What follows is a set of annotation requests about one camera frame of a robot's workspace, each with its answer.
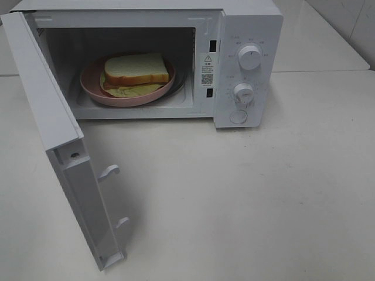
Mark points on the round white door button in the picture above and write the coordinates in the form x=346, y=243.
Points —
x=238, y=117

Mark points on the toy sandwich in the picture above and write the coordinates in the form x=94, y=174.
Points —
x=134, y=75

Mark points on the pink plate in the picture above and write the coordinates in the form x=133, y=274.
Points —
x=90, y=82

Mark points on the white microwave door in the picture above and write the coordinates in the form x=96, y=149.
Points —
x=62, y=137

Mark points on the glass microwave turntable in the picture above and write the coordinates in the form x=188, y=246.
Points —
x=180, y=78

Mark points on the white lower microwave knob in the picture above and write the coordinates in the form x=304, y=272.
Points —
x=243, y=93

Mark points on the white microwave knob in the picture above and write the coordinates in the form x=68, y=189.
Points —
x=249, y=56
x=243, y=93

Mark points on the white warning label sticker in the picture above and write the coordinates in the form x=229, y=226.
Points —
x=207, y=68

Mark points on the white microwave oven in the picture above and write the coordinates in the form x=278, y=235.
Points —
x=79, y=32

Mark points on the white upper microwave knob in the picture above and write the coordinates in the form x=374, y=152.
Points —
x=249, y=56

